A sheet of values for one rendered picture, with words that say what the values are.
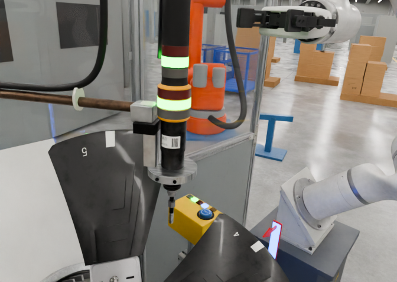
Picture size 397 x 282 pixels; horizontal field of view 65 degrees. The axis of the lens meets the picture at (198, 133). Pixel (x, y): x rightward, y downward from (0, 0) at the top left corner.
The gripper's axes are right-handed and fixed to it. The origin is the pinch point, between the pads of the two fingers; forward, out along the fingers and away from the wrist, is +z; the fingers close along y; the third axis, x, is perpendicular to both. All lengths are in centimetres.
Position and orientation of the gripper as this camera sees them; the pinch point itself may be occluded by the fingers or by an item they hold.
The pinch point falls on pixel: (264, 19)
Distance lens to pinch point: 53.5
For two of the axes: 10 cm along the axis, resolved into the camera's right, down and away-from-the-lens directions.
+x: 0.5, -9.3, -3.6
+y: -7.1, -2.9, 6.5
